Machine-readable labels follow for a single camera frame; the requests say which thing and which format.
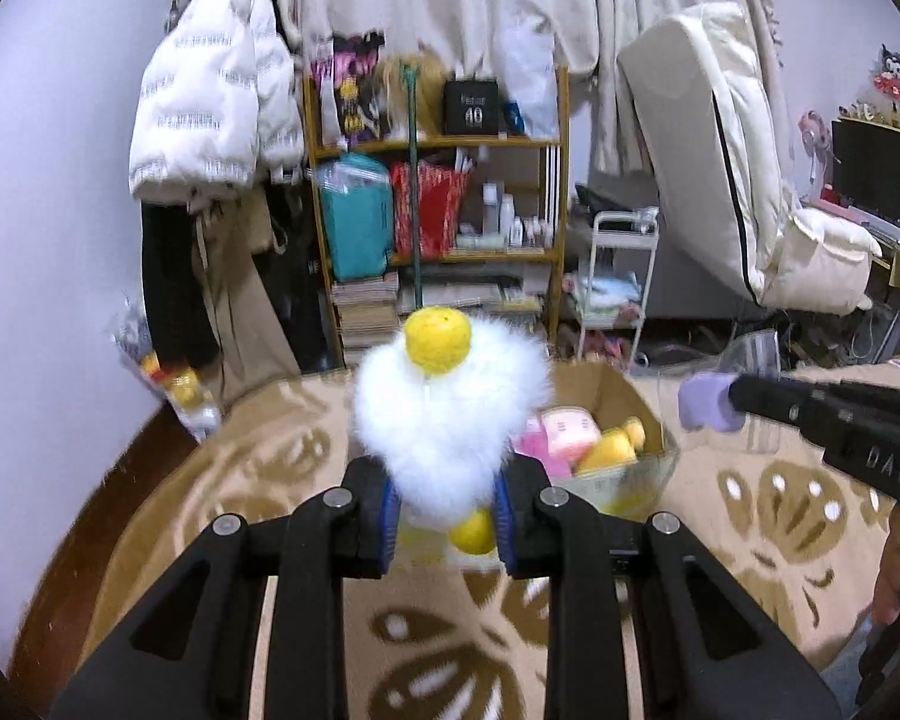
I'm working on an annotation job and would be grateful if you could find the small lavender plush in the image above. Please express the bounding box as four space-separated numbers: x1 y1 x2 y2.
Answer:
678 372 746 434

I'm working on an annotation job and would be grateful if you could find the yellow duck plush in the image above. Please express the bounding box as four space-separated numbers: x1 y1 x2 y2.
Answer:
575 418 647 476

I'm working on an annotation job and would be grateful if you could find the pink toast plush cushion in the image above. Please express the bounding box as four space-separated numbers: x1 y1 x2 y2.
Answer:
512 406 601 481

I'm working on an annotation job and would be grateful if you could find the white fluffy chick plush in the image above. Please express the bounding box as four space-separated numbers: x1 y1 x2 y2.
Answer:
352 305 554 556

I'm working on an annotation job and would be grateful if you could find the person right hand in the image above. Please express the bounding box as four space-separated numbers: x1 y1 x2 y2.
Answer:
871 505 900 626

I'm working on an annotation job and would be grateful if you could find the cardboard box yellow print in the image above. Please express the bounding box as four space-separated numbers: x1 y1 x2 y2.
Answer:
410 359 682 564

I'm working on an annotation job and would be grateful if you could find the plastic bag of toys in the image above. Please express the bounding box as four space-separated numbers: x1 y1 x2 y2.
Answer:
109 298 222 444

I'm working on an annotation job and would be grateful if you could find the white rolling cart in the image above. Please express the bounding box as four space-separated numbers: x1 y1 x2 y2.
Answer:
564 206 660 367

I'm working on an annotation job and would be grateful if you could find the cream office chair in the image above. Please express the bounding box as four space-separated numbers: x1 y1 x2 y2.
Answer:
617 2 880 316

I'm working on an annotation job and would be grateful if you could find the stack of books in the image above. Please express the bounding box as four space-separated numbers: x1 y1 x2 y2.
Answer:
331 271 400 366

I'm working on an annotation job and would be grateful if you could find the beige trench coat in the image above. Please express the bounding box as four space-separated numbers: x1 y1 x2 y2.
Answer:
193 188 301 413

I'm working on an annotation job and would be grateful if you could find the teal shopping bag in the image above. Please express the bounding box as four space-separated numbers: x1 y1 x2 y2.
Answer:
313 153 395 281

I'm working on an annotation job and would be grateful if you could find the red gift bag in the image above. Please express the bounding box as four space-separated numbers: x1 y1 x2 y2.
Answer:
390 161 470 260

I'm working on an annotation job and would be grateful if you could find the wooden bookshelf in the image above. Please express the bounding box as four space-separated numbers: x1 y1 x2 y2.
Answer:
300 65 572 361

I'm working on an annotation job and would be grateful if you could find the black box number 40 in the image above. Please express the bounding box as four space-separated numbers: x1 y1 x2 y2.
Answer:
442 78 500 137

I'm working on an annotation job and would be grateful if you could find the white puffer jacket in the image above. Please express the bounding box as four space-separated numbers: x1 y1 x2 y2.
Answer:
128 0 304 205

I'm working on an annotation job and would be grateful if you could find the green pole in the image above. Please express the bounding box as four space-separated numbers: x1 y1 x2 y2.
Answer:
401 64 424 310

